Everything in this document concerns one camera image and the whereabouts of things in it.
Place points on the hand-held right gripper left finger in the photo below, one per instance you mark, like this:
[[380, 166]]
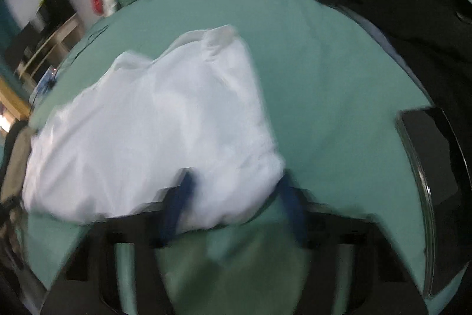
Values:
[[180, 204]]

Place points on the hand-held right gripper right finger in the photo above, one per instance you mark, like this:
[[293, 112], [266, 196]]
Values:
[[295, 211]]

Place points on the white hoodie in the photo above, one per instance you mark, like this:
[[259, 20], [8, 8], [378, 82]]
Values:
[[147, 138]]

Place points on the beige garment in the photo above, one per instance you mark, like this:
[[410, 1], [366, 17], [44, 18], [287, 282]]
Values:
[[14, 163]]

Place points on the white blue power strip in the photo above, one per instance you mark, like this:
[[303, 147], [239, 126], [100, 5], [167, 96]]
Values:
[[48, 79]]

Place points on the light wooden desk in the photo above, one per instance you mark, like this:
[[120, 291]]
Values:
[[51, 45]]

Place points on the tissue pack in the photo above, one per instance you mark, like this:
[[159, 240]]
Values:
[[110, 3]]

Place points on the black computer tower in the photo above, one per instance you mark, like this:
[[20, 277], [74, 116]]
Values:
[[55, 7]]

